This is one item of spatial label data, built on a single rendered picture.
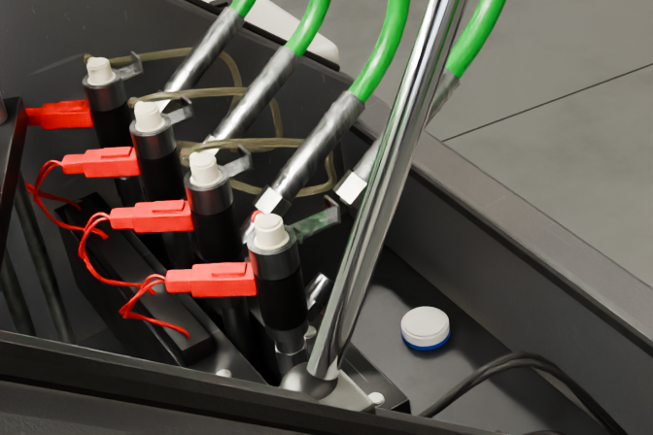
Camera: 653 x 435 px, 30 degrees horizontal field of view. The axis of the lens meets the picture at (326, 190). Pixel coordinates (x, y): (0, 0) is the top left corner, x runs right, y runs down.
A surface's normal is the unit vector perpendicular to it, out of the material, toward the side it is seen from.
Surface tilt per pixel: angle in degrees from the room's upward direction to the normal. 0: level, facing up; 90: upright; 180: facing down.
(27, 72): 90
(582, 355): 90
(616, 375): 90
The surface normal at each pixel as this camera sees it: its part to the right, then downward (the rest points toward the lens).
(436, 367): -0.11, -0.80
